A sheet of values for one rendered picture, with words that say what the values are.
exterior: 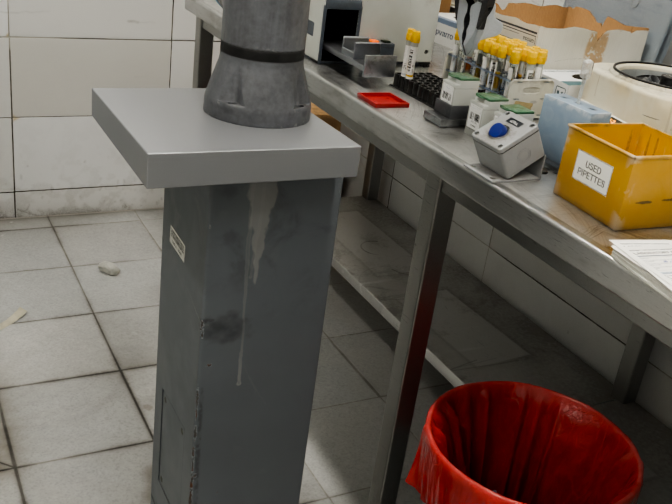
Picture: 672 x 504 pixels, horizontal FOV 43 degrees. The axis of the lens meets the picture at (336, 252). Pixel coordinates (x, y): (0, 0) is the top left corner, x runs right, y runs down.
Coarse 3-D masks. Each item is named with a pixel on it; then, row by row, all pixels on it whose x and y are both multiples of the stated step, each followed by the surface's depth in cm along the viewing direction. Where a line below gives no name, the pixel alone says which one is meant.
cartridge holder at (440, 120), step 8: (440, 104) 144; (448, 104) 142; (424, 112) 145; (432, 112) 145; (440, 112) 144; (448, 112) 142; (456, 112) 142; (464, 112) 143; (432, 120) 143; (440, 120) 141; (448, 120) 142; (456, 120) 142; (464, 120) 143
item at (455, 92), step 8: (448, 80) 143; (456, 80) 141; (448, 88) 142; (456, 88) 140; (464, 88) 141; (472, 88) 142; (440, 96) 144; (448, 96) 142; (456, 96) 141; (464, 96) 142; (472, 96) 143; (456, 104) 142; (464, 104) 143
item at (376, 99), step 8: (360, 96) 152; (368, 96) 153; (376, 96) 154; (384, 96) 155; (392, 96) 155; (376, 104) 147; (384, 104) 148; (392, 104) 149; (400, 104) 150; (408, 104) 150
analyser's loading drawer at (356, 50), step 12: (348, 36) 165; (360, 36) 166; (324, 48) 172; (336, 48) 169; (348, 48) 166; (360, 48) 162; (372, 48) 163; (348, 60) 163; (360, 60) 162; (372, 60) 158; (384, 60) 159; (396, 60) 160; (372, 72) 159; (384, 72) 160
